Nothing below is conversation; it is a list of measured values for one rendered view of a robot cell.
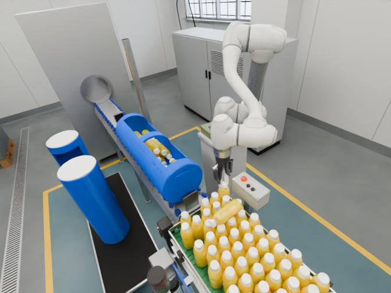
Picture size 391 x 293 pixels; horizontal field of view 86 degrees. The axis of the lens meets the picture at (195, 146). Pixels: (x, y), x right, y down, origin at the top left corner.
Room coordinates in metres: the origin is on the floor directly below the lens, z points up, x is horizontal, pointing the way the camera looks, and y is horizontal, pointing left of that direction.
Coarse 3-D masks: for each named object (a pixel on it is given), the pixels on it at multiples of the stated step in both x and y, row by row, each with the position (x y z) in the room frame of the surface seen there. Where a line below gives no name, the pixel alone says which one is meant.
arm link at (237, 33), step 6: (234, 24) 1.25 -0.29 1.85; (240, 24) 1.24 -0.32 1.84; (246, 24) 1.24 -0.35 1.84; (228, 30) 1.24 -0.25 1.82; (234, 30) 1.22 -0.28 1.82; (240, 30) 1.20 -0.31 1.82; (246, 30) 1.19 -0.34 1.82; (228, 36) 1.20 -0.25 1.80; (234, 36) 1.19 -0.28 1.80; (240, 36) 1.18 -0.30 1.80; (246, 36) 1.17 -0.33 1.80; (228, 42) 1.17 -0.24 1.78; (234, 42) 1.16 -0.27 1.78; (240, 42) 1.17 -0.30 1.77; (246, 42) 1.17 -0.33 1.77; (222, 48) 1.20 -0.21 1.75; (246, 48) 1.18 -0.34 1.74
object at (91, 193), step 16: (96, 160) 1.32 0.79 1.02; (96, 176) 1.21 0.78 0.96; (80, 192) 1.12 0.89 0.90; (96, 192) 1.16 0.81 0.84; (112, 192) 1.34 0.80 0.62; (80, 208) 1.13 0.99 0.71; (96, 208) 1.12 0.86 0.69; (112, 208) 1.20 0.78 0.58; (96, 224) 1.12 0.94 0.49; (112, 224) 1.14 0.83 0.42; (128, 224) 1.28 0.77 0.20; (112, 240) 1.12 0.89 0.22
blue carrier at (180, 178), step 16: (128, 128) 1.42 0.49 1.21; (144, 128) 1.69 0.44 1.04; (128, 144) 1.30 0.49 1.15; (144, 144) 1.17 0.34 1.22; (144, 160) 1.05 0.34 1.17; (176, 160) 0.94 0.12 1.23; (192, 160) 0.97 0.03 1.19; (160, 176) 0.88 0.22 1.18; (176, 176) 0.86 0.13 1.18; (192, 176) 0.91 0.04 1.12; (160, 192) 0.84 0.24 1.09; (176, 192) 0.85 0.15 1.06
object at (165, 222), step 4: (160, 220) 0.71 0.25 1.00; (164, 220) 0.71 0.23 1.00; (168, 220) 0.71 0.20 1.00; (160, 224) 0.69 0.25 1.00; (164, 224) 0.68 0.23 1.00; (168, 224) 0.68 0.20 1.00; (172, 224) 0.68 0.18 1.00; (160, 228) 0.66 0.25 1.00; (164, 228) 0.66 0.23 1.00; (168, 228) 0.67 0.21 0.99; (160, 232) 0.65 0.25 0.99; (164, 232) 0.65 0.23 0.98; (168, 232) 0.66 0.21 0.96; (172, 232) 0.67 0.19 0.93; (164, 236) 0.65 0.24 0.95; (168, 236) 0.66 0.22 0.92
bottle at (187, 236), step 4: (180, 232) 0.61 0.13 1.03; (184, 232) 0.59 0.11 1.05; (188, 232) 0.59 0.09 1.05; (192, 232) 0.60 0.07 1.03; (184, 236) 0.58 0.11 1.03; (188, 236) 0.58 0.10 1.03; (192, 236) 0.59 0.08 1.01; (184, 240) 0.58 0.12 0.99; (188, 240) 0.58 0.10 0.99; (192, 240) 0.59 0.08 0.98; (184, 244) 0.59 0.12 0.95; (188, 244) 0.58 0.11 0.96; (192, 244) 0.58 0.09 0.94; (188, 248) 0.58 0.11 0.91
